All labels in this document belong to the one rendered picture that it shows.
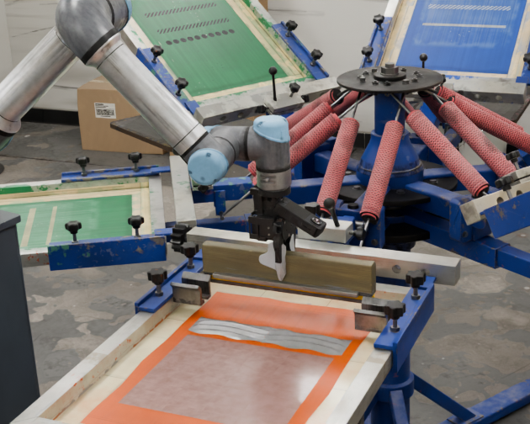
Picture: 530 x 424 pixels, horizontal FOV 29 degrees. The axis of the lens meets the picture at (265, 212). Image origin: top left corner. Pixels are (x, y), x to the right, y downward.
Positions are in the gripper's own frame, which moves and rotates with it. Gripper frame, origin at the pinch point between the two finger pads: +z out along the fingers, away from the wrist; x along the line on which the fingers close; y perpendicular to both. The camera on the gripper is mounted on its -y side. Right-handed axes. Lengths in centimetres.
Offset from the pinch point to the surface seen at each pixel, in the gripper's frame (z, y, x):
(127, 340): 7.1, 25.6, 28.0
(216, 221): 13, 44, -54
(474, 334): 105, -5, -182
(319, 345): 9.4, -12.4, 13.8
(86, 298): 105, 168, -162
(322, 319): 10.1, -8.4, 0.7
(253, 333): 9.3, 2.9, 13.2
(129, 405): 10, 15, 47
